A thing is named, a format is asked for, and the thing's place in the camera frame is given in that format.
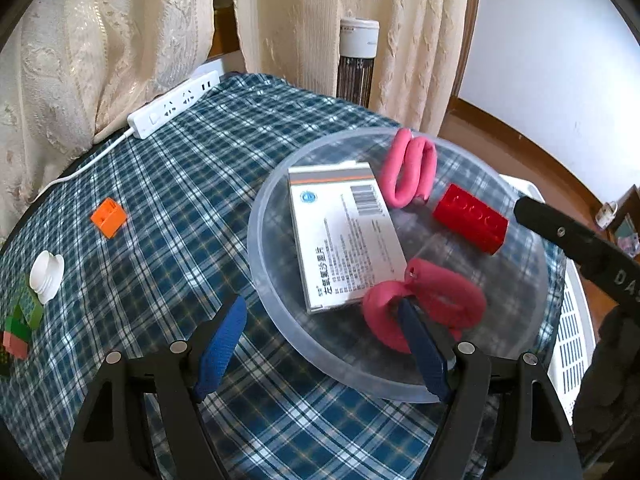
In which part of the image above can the long pink foam roller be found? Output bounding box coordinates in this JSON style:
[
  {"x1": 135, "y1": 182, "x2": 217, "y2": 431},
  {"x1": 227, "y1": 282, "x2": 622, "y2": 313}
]
[{"x1": 361, "y1": 258, "x2": 487, "y2": 354}]

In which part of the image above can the green pink brick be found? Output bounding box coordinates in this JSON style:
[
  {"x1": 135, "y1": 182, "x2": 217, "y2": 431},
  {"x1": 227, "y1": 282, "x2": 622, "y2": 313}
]
[{"x1": 2, "y1": 306, "x2": 32, "y2": 361}]

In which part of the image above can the red toy brick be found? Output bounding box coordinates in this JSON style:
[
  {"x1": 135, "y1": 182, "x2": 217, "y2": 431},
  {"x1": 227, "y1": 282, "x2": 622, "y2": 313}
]
[{"x1": 433, "y1": 183, "x2": 509, "y2": 255}]

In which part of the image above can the white plastic cap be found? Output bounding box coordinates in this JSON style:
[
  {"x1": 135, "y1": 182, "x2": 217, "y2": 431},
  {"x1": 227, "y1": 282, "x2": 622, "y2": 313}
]
[{"x1": 28, "y1": 250, "x2": 65, "y2": 304}]

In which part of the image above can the orange toy brick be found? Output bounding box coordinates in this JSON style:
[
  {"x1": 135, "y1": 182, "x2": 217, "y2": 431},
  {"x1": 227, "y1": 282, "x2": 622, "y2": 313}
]
[{"x1": 90, "y1": 197, "x2": 127, "y2": 238}]

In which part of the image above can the short pink foam roller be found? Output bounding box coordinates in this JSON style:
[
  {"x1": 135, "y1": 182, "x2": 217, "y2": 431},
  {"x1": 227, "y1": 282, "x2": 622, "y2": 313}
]
[{"x1": 378, "y1": 128, "x2": 437, "y2": 208}]

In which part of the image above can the white medicine box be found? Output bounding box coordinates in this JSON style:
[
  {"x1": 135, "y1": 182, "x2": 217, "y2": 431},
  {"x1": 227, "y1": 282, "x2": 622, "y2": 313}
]
[{"x1": 288, "y1": 160, "x2": 407, "y2": 314}]

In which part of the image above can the grey gloved hand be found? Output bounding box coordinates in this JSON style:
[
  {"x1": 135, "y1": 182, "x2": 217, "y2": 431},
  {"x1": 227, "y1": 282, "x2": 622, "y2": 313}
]
[{"x1": 573, "y1": 304, "x2": 639, "y2": 464}]

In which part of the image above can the wooden shelf cabinet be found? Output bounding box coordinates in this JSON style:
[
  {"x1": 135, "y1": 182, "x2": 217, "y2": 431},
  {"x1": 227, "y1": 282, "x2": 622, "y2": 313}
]
[{"x1": 608, "y1": 184, "x2": 640, "y2": 260}]

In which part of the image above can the white mug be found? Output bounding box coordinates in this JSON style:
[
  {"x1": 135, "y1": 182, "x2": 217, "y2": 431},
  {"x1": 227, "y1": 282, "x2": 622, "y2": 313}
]
[{"x1": 594, "y1": 202, "x2": 618, "y2": 231}]

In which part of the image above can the white slatted appliance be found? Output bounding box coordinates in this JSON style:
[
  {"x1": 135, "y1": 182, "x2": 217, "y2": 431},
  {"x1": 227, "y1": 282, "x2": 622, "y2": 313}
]
[{"x1": 499, "y1": 173, "x2": 598, "y2": 426}]

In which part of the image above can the dark green printed box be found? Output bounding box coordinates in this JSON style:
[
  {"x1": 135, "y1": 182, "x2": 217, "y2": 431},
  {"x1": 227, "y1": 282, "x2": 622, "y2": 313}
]
[{"x1": 0, "y1": 344, "x2": 13, "y2": 378}]

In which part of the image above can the blue plaid tablecloth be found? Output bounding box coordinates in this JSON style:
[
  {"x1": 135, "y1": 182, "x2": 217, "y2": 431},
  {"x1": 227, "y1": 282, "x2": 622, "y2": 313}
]
[{"x1": 0, "y1": 71, "x2": 569, "y2": 480}]

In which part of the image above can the clear plastic bowl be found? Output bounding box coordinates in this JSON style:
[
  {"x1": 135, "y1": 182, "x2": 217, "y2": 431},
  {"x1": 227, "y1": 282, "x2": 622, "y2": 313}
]
[{"x1": 247, "y1": 127, "x2": 549, "y2": 403}]

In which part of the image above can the white power strip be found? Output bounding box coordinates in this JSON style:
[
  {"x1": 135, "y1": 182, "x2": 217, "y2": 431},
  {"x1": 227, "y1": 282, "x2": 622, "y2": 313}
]
[{"x1": 127, "y1": 70, "x2": 219, "y2": 140}]

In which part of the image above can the white tower heater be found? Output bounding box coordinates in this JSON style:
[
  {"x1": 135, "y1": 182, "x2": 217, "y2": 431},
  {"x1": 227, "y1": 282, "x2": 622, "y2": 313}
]
[{"x1": 336, "y1": 18, "x2": 380, "y2": 107}]

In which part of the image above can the cream patterned curtain left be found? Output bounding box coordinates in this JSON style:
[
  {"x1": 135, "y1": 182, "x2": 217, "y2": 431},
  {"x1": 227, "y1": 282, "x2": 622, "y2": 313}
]
[{"x1": 1, "y1": 0, "x2": 214, "y2": 237}]

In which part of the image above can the cream curtain right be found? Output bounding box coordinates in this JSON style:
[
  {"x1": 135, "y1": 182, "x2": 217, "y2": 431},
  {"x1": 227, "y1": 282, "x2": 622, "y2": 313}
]
[{"x1": 233, "y1": 0, "x2": 478, "y2": 134}]

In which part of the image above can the white power cable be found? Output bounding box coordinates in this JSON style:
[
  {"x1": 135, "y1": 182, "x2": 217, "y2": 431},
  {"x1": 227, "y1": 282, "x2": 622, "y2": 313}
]
[{"x1": 34, "y1": 127, "x2": 137, "y2": 201}]

